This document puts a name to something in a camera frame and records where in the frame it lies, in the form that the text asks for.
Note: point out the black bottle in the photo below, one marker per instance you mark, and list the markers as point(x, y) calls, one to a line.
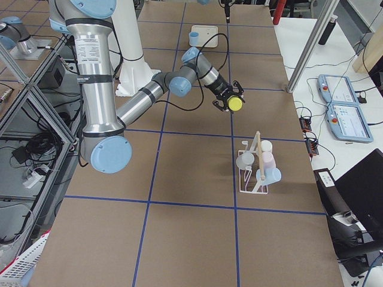
point(328, 30)

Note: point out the grey aluminium frame post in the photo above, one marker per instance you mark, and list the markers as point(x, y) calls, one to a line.
point(312, 41)

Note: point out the yellow plastic cup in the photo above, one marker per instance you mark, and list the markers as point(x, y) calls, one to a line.
point(235, 103)

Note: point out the far blue teach pendant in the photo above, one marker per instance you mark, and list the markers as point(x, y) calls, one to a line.
point(336, 88)

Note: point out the grey plastic cup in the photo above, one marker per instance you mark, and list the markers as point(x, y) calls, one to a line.
point(244, 160)

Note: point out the light blue plastic cup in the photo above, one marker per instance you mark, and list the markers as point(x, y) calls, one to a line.
point(272, 175)

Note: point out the blue plastic cup front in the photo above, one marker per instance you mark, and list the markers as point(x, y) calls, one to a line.
point(194, 39)

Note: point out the cream tray with bear drawing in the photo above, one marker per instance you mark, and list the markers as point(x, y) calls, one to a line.
point(207, 35)

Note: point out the white wire cup rack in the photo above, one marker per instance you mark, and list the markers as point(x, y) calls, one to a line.
point(247, 178)

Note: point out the near blue teach pendant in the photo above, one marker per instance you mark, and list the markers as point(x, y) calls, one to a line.
point(347, 123)

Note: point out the red cylinder object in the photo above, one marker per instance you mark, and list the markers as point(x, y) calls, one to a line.
point(278, 11)

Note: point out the pale green plastic cup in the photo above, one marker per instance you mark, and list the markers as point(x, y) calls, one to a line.
point(266, 146)

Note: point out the pink plastic cup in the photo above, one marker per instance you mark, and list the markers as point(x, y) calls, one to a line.
point(268, 160)

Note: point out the black laptop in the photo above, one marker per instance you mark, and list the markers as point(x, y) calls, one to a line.
point(353, 205)

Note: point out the blue teach pendant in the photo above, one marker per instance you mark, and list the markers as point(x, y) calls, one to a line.
point(336, 88)
point(347, 123)

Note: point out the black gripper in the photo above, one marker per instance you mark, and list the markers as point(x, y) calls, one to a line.
point(218, 86)
point(227, 12)

